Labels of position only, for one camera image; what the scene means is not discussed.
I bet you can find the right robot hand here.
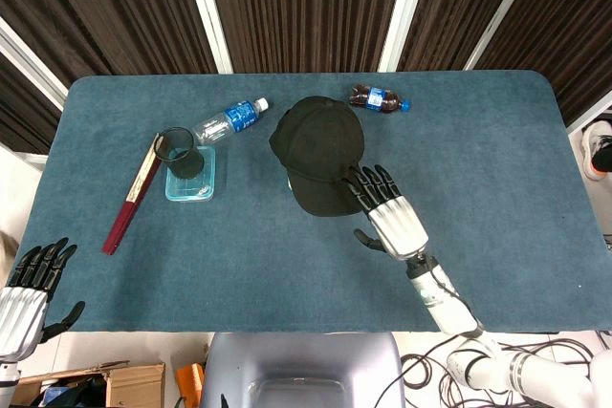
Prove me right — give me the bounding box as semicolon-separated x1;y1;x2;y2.
344;164;429;263

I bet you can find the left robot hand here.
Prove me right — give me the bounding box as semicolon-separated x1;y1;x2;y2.
0;237;87;364

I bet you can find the black baseball cap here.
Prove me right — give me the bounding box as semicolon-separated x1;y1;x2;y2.
268;96;367;218

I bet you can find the folded maroon hand fan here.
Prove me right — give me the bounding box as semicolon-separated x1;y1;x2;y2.
101;133;164;256

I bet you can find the blue velvet table cloth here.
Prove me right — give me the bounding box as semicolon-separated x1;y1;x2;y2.
16;69;604;334

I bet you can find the small cola bottle blue cap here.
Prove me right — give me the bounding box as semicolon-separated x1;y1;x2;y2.
347;84;413;114

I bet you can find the brown cardboard box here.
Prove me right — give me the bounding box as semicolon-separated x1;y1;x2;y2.
9;360;166;408

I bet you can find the grey robot torso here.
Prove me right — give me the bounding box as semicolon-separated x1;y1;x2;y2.
200;331;406;408

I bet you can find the orange object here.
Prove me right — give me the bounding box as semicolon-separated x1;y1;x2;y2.
175;362;206;402

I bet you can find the clear water bottle blue label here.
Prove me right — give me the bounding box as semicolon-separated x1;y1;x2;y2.
191;97;270;145

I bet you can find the clear plastic container blue lid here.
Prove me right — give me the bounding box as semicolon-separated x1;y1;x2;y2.
164;144;217;204

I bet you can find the white sneaker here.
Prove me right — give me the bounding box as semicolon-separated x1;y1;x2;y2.
580;119;612;183

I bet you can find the black mesh pen cup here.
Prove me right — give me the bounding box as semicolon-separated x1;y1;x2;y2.
155;126;205;179

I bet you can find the black cable tangle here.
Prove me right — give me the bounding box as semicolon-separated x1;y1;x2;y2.
399;331;599;408

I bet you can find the white frame post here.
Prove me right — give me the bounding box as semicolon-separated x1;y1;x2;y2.
377;0;434;73
180;0;234;75
0;15;68;111
463;0;546;71

